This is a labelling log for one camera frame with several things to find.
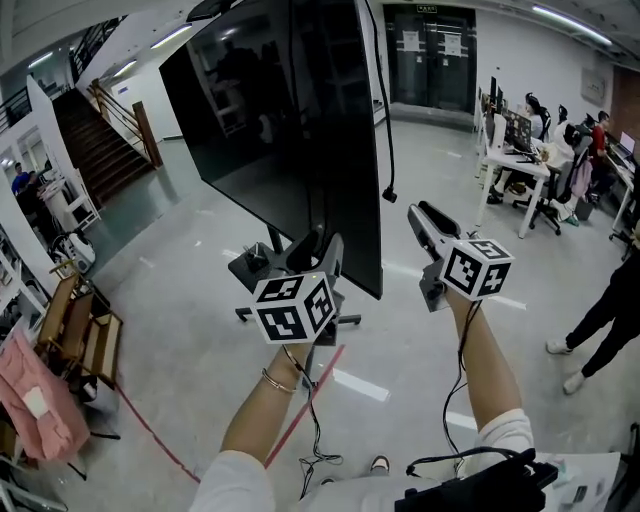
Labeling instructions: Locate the wooden folding chair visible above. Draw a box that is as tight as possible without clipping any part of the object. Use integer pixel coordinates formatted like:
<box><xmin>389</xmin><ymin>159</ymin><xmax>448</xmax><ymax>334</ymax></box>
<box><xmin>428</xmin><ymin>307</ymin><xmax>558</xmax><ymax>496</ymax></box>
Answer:
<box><xmin>34</xmin><ymin>259</ymin><xmax>125</xmax><ymax>389</ymax></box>

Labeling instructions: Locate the black power cable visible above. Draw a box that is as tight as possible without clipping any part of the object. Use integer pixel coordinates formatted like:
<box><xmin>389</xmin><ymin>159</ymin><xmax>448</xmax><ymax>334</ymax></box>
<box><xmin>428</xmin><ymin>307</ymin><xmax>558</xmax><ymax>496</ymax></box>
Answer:
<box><xmin>362</xmin><ymin>0</ymin><xmax>400</xmax><ymax>204</ymax></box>

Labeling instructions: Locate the person's white shirt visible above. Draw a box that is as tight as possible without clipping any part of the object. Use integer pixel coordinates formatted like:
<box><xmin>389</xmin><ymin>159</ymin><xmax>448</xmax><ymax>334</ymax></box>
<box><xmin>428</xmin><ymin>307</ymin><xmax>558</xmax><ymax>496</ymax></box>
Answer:
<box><xmin>188</xmin><ymin>407</ymin><xmax>536</xmax><ymax>512</ymax></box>

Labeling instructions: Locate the black office chair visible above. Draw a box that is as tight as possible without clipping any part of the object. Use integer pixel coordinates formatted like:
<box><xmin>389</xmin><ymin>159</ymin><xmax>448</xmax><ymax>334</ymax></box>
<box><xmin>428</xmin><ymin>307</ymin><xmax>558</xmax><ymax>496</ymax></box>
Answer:
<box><xmin>527</xmin><ymin>149</ymin><xmax>592</xmax><ymax>236</ymax></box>

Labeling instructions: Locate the pink backpack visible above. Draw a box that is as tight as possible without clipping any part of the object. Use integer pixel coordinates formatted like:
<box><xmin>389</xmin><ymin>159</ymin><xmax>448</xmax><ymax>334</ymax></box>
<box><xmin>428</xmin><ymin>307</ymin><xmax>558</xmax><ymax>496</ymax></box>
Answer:
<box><xmin>569</xmin><ymin>158</ymin><xmax>594</xmax><ymax>199</ymax></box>

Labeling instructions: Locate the person's right forearm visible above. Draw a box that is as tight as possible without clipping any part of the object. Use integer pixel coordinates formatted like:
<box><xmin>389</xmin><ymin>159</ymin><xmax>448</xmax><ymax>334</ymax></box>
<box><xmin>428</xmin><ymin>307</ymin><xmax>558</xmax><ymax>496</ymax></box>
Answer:
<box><xmin>442</xmin><ymin>289</ymin><xmax>525</xmax><ymax>437</ymax></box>

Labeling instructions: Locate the grey wall box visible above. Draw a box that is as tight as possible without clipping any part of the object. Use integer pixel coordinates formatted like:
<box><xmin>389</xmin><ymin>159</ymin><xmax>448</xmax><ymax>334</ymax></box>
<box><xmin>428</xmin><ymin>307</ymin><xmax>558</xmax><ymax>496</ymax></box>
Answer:
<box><xmin>580</xmin><ymin>67</ymin><xmax>608</xmax><ymax>105</ymax></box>

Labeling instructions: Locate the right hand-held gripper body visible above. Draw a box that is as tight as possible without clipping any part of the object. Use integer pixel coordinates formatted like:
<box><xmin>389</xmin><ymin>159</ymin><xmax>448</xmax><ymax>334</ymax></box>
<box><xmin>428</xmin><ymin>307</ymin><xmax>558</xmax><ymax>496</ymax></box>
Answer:
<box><xmin>418</xmin><ymin>238</ymin><xmax>516</xmax><ymax>315</ymax></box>

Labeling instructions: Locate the white wheeled machine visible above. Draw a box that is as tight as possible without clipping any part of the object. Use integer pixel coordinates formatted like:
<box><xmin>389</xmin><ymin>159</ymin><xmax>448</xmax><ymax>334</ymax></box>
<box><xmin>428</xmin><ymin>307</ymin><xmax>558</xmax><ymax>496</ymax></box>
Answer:
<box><xmin>49</xmin><ymin>230</ymin><xmax>97</xmax><ymax>274</ymax></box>

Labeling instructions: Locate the pink quilted cloth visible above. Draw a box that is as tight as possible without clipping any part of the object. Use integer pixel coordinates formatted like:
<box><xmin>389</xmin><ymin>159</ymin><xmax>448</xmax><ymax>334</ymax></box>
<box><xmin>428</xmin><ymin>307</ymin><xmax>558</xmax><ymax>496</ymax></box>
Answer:
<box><xmin>0</xmin><ymin>327</ymin><xmax>91</xmax><ymax>464</ymax></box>

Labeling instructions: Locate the black double door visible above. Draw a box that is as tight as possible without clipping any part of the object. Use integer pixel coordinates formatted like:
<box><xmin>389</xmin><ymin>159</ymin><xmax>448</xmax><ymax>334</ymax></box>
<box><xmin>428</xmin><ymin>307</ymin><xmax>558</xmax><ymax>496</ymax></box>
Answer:
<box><xmin>382</xmin><ymin>3</ymin><xmax>479</xmax><ymax>114</ymax></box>

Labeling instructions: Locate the white office desk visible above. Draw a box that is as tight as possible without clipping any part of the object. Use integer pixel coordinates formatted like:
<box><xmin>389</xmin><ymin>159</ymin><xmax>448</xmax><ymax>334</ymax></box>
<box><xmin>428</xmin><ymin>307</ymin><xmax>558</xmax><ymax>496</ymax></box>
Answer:
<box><xmin>472</xmin><ymin>112</ymin><xmax>551</xmax><ymax>241</ymax></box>

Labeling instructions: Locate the person's left forearm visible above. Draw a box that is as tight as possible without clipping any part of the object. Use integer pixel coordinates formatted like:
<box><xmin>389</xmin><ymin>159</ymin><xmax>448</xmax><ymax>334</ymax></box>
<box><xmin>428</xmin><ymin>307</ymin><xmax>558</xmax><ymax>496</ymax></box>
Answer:
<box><xmin>219</xmin><ymin>342</ymin><xmax>312</xmax><ymax>469</ymax></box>

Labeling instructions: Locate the black wheeled television stand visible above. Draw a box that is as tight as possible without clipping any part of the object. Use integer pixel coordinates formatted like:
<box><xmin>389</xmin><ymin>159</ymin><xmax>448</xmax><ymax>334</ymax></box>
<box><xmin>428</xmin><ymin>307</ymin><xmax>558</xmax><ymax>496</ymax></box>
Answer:
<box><xmin>187</xmin><ymin>0</ymin><xmax>364</xmax><ymax>382</ymax></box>

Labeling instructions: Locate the large black television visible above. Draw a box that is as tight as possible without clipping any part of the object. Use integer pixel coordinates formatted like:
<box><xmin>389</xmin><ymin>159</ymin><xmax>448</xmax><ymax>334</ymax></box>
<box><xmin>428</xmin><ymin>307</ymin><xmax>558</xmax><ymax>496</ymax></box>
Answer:
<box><xmin>158</xmin><ymin>0</ymin><xmax>384</xmax><ymax>301</ymax></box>

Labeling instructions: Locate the black pen holder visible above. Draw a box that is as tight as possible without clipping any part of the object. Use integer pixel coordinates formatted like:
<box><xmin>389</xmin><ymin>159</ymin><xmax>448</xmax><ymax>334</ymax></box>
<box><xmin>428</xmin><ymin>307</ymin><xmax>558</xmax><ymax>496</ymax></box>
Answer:
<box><xmin>242</xmin><ymin>242</ymin><xmax>271</xmax><ymax>274</ymax></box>

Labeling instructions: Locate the black shoulder bag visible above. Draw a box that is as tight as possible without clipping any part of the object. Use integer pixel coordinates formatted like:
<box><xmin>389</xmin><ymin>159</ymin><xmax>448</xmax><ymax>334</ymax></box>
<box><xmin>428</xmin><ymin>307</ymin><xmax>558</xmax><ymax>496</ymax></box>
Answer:
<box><xmin>393</xmin><ymin>447</ymin><xmax>560</xmax><ymax>512</ymax></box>

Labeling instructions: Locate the white cart table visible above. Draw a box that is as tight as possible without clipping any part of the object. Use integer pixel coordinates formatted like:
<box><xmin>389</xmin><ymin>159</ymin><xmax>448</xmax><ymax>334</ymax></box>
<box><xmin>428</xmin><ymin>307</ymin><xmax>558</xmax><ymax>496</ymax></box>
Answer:
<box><xmin>529</xmin><ymin>449</ymin><xmax>624</xmax><ymax>512</ymax></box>

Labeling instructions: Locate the dark wooden staircase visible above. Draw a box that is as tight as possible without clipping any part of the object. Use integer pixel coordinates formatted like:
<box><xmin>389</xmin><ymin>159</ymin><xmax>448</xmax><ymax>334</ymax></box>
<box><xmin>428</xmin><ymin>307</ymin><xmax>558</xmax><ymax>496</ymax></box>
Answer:
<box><xmin>0</xmin><ymin>14</ymin><xmax>164</xmax><ymax>209</ymax></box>

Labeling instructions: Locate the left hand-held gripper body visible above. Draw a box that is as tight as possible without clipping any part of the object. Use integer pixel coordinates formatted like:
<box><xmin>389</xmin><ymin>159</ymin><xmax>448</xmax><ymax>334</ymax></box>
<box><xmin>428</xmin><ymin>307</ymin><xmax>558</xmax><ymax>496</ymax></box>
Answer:
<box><xmin>249</xmin><ymin>271</ymin><xmax>346</xmax><ymax>347</ymax></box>

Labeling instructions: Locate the red floor tape line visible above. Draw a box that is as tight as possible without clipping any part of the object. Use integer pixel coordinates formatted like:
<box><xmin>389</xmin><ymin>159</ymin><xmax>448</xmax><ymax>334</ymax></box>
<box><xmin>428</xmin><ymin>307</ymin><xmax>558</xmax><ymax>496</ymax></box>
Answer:
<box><xmin>114</xmin><ymin>343</ymin><xmax>347</xmax><ymax>484</ymax></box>

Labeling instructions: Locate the gold bracelet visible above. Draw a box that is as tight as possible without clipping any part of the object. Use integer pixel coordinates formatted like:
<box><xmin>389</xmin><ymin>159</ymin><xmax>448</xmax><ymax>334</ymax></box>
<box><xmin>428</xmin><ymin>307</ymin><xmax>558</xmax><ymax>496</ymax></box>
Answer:
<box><xmin>261</xmin><ymin>367</ymin><xmax>299</xmax><ymax>396</ymax></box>

